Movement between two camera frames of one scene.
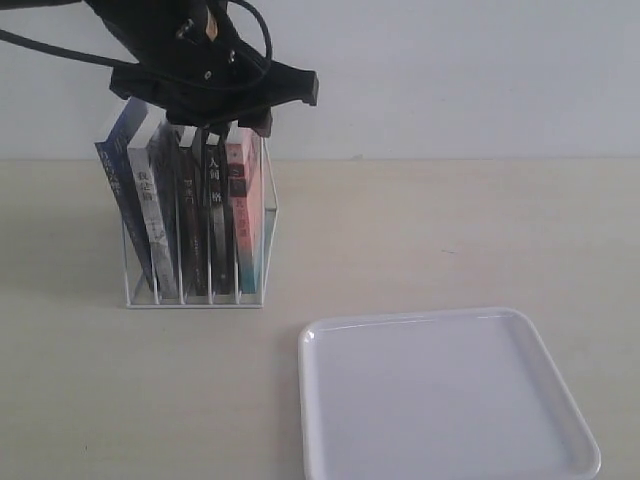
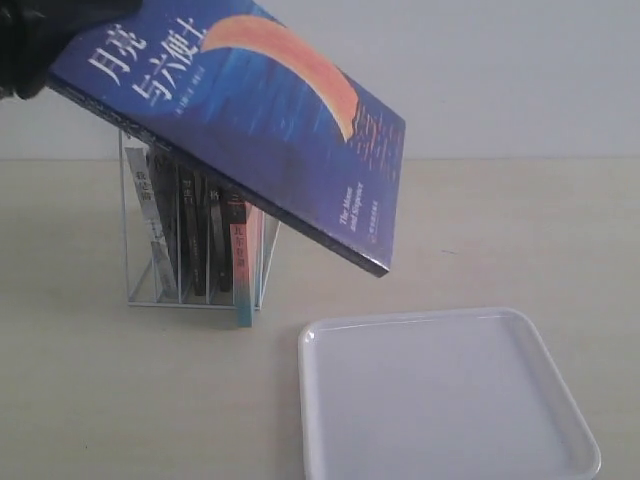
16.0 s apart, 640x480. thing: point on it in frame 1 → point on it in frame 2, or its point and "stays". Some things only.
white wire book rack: (199, 212) stays
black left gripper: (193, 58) → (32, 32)
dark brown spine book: (195, 216) stays
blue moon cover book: (112, 145) → (234, 99)
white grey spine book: (157, 238) stays
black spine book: (220, 183) stays
